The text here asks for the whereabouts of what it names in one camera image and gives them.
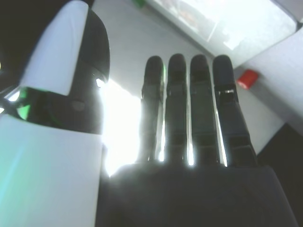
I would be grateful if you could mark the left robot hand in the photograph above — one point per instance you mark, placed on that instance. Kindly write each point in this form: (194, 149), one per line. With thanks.
(180, 194)

